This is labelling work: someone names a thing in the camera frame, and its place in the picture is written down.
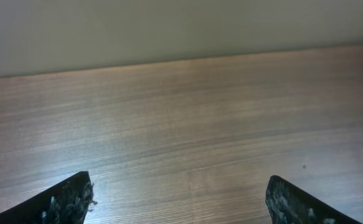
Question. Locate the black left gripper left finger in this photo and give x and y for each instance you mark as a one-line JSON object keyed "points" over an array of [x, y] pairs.
{"points": [[67, 202]]}

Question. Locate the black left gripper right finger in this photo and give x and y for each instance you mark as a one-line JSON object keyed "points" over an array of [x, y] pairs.
{"points": [[288, 204]]}

